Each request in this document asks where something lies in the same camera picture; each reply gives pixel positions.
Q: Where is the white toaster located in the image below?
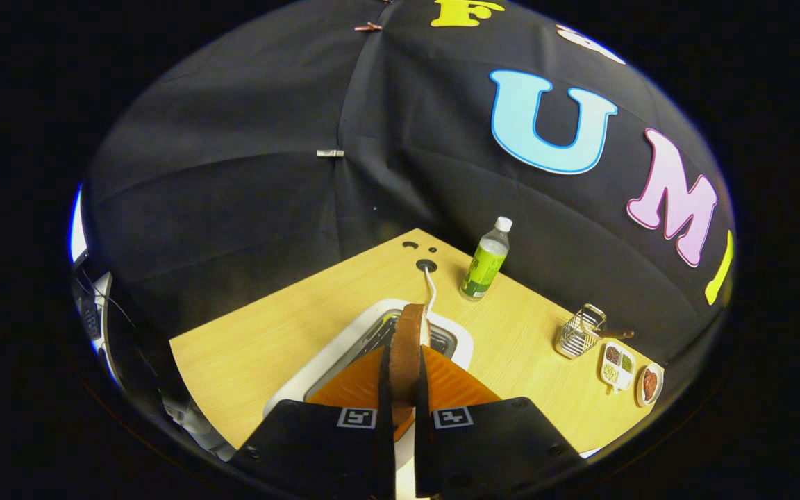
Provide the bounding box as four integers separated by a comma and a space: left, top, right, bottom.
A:
263, 299, 475, 480

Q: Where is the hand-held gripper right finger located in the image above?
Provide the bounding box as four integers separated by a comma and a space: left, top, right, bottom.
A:
414, 345, 585, 497

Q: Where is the round white plate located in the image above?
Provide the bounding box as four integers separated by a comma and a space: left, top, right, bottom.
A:
635, 362, 665, 408

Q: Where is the white divided dish with beans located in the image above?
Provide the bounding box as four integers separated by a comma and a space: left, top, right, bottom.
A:
600, 342, 636, 394

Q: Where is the green label drink bottle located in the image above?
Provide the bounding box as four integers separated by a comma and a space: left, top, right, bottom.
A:
459, 216, 514, 302

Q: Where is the plain bread slice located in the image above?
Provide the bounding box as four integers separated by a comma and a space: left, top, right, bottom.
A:
390, 303, 432, 424

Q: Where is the metal wire utensil holder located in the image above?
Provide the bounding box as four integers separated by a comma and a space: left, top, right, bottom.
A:
554, 303, 608, 360

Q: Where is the black backdrop cloth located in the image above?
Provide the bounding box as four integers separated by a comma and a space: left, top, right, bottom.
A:
81, 0, 738, 390

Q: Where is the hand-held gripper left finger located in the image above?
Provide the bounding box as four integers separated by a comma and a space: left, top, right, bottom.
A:
230, 345, 397, 497

